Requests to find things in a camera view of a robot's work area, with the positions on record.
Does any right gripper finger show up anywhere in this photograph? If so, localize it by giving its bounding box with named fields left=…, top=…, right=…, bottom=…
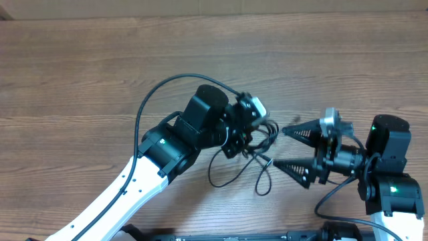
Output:
left=273, top=157, right=317, bottom=189
left=282, top=119, right=322, bottom=148

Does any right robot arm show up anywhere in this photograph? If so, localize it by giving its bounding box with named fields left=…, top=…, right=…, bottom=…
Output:
left=273, top=108, right=425, bottom=240

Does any camera cable black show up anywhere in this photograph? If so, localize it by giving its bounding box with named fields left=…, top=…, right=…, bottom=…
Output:
left=314, top=176, right=402, bottom=240
left=72, top=73, right=241, bottom=241

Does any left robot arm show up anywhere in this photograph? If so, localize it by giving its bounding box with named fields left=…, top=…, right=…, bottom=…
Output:
left=48, top=84, right=268, bottom=240

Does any black usb cable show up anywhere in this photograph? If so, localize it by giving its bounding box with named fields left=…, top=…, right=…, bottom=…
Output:
left=207, top=115, right=302, bottom=197

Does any right camera cable black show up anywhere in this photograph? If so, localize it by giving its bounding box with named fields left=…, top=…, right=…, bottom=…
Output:
left=314, top=176, right=402, bottom=240

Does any left camera cable black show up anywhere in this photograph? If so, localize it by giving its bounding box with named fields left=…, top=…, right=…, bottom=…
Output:
left=72, top=73, right=241, bottom=241

